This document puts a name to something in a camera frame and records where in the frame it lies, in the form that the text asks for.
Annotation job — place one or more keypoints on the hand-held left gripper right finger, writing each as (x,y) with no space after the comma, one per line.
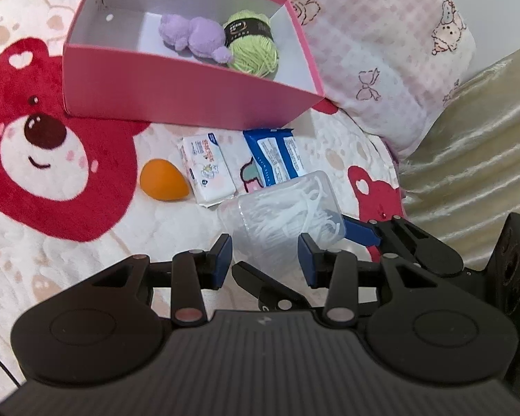
(307,260)

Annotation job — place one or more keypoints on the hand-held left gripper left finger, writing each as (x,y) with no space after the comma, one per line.
(221,260)

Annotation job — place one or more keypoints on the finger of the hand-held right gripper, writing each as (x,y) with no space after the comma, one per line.
(362,232)
(277,292)

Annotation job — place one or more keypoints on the clear floss pick box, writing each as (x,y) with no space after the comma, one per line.
(277,208)

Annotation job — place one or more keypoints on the white tissue pack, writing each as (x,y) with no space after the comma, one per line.
(208,169)

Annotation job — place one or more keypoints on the orange makeup sponge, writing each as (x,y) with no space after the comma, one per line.
(160,180)

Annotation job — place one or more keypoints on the blue wet wipes pack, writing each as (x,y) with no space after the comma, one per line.
(273,156)

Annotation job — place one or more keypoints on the pink cardboard box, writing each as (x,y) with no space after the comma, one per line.
(177,91)

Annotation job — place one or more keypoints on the green yarn ball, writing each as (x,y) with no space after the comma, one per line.
(253,56)

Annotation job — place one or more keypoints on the purple plush toy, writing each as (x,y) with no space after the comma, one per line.
(195,37)

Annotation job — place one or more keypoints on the beige satin quilt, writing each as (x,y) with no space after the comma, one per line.
(481,138)

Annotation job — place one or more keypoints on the red bear printed blanket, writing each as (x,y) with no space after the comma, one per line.
(69,260)

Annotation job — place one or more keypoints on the pink checked pillow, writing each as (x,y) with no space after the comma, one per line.
(372,52)

